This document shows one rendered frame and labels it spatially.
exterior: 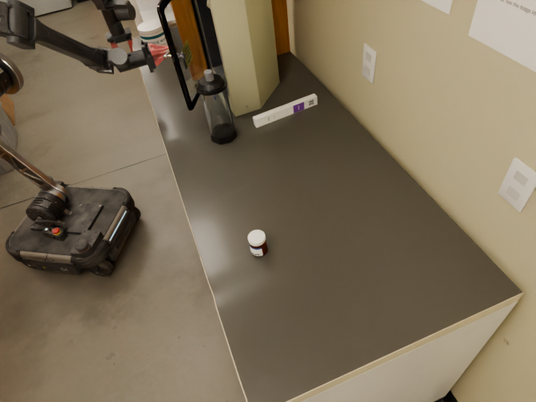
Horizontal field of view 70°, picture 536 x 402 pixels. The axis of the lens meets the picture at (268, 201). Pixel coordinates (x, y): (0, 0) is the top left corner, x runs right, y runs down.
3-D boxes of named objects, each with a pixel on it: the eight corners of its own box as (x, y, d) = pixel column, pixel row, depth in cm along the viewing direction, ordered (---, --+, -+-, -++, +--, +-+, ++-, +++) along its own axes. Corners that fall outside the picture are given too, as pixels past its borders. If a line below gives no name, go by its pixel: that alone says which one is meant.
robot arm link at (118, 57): (97, 49, 141) (97, 72, 142) (89, 39, 130) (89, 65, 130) (132, 52, 143) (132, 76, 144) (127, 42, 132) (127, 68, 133)
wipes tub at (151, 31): (170, 45, 204) (160, 16, 193) (175, 55, 196) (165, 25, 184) (145, 52, 202) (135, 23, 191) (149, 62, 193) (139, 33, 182)
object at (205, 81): (225, 79, 135) (221, 61, 130) (226, 93, 128) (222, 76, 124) (199, 84, 135) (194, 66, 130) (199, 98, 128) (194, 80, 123)
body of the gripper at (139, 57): (146, 45, 137) (125, 51, 136) (155, 72, 145) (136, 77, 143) (143, 38, 141) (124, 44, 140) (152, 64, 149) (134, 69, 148)
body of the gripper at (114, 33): (132, 37, 160) (125, 18, 154) (108, 44, 158) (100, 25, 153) (131, 31, 164) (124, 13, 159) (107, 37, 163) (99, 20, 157)
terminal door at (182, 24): (210, 71, 170) (186, -29, 141) (191, 112, 151) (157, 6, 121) (209, 71, 171) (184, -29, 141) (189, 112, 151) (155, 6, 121)
